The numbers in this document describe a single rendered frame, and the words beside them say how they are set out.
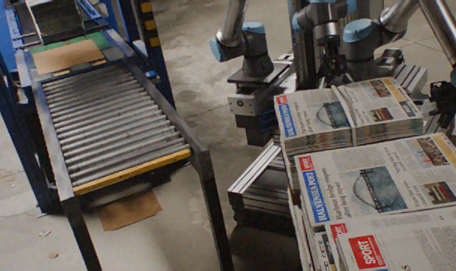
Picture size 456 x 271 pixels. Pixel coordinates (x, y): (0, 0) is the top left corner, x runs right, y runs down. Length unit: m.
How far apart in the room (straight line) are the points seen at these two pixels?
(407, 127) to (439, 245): 0.82
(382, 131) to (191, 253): 1.57
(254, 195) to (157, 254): 0.59
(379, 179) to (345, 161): 0.11
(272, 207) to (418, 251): 2.03
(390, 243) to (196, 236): 2.26
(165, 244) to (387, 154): 1.81
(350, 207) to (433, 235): 0.45
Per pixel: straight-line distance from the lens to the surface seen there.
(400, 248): 0.75
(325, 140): 1.51
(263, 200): 2.74
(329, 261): 1.08
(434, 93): 2.05
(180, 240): 2.96
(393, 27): 2.35
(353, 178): 1.28
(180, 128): 2.25
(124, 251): 3.02
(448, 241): 0.77
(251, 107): 2.47
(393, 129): 1.54
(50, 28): 3.93
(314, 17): 1.81
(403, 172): 1.30
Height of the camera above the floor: 1.77
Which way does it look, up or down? 28 degrees down
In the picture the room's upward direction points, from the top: 11 degrees counter-clockwise
